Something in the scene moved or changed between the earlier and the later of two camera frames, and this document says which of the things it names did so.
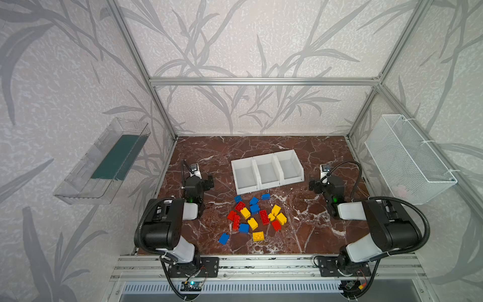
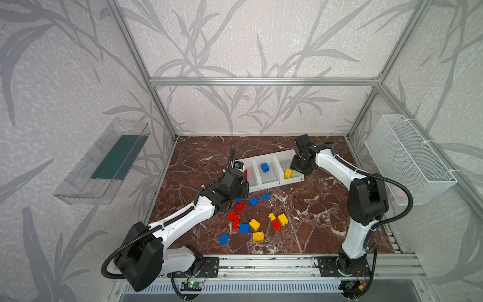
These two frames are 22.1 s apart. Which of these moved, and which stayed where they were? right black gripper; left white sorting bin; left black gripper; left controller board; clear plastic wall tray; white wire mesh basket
Moved: left black gripper; right black gripper
Stayed: left white sorting bin; white wire mesh basket; clear plastic wall tray; left controller board
